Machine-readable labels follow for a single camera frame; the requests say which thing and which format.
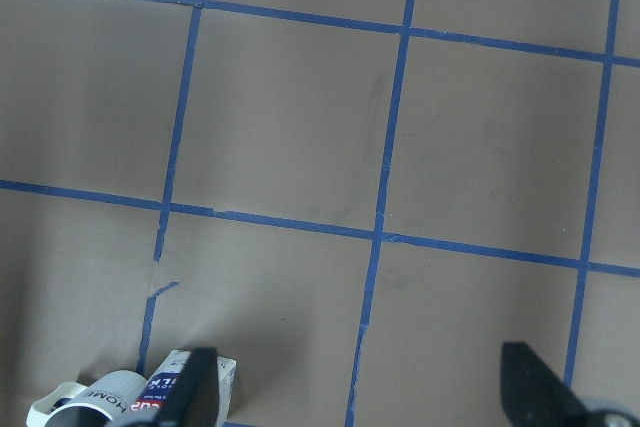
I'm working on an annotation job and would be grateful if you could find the white HOME mug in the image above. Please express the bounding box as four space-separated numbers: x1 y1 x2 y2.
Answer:
25 370 147 427

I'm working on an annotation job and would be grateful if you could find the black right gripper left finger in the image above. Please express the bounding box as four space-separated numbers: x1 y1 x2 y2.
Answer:
154 347 219 427

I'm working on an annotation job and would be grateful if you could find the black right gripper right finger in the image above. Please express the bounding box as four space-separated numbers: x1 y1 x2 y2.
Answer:
500 342 590 427

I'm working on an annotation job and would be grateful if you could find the blue white milk carton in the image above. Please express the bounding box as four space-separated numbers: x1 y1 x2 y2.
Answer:
113 350 237 426

